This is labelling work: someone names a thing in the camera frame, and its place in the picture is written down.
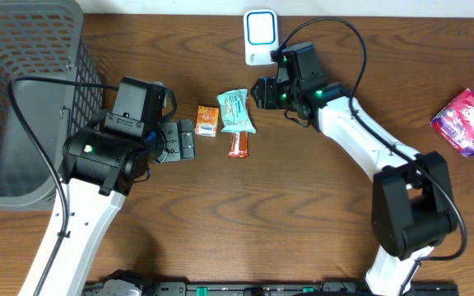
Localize orange chocolate bar wrapper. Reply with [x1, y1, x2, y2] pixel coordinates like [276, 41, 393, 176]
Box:
[228, 132, 249, 158]

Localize red purple snack bag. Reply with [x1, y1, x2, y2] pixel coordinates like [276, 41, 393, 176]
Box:
[430, 89, 474, 157]

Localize grey plastic mesh basket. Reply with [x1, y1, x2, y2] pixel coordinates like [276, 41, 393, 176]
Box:
[0, 0, 104, 210]

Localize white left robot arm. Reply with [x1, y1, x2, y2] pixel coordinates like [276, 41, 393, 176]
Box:
[20, 113, 195, 295]

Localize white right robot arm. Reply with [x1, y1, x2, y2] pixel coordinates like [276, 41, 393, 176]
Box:
[251, 78, 467, 295]

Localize orange tissue pack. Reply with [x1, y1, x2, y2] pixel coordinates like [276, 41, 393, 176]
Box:
[194, 105, 219, 137]

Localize teal snack packet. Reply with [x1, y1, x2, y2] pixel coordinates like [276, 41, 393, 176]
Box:
[217, 89, 256, 133]

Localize white barcode scanner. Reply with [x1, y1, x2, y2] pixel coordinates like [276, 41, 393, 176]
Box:
[243, 9, 279, 66]

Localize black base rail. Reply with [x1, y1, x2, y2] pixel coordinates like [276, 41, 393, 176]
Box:
[82, 269, 460, 296]

